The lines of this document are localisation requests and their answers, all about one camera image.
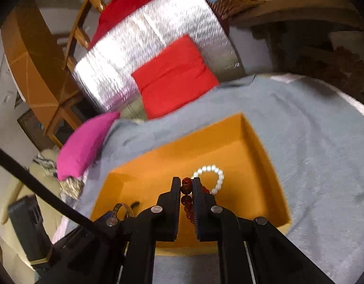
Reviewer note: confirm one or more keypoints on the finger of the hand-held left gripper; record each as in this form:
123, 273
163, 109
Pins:
109, 214

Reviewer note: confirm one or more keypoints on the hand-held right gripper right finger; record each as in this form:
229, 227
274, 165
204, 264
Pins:
196, 204

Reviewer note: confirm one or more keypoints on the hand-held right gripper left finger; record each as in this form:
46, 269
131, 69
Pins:
178, 201

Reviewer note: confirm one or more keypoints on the silver bangle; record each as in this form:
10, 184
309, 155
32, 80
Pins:
122, 204

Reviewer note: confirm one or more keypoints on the orange cardboard box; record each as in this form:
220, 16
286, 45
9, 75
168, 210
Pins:
229, 153

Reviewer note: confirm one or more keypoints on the cream sofa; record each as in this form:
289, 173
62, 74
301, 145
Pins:
13, 251

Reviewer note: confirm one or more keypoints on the beige patterned cloth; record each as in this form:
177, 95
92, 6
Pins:
71, 185

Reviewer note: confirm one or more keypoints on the black and white patterned cloth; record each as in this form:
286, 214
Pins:
44, 161

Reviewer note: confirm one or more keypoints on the magenta pillow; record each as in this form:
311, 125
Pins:
84, 145

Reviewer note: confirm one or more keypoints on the dark woven basket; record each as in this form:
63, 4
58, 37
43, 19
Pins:
31, 127

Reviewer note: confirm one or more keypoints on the small red cushion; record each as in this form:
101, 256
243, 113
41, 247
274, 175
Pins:
173, 77

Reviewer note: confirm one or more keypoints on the grey blanket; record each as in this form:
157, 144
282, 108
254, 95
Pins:
318, 153

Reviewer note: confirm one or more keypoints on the orange-brown wooden board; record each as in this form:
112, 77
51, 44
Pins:
31, 59

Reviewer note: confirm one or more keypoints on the silver foil mat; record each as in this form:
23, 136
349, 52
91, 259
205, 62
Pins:
158, 26

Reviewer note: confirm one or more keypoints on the large red cushion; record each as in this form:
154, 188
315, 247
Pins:
125, 3

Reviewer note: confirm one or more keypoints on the wooden chair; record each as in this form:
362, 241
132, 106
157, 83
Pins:
97, 1

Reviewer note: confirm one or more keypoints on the wooden table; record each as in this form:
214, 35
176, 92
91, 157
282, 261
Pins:
303, 6

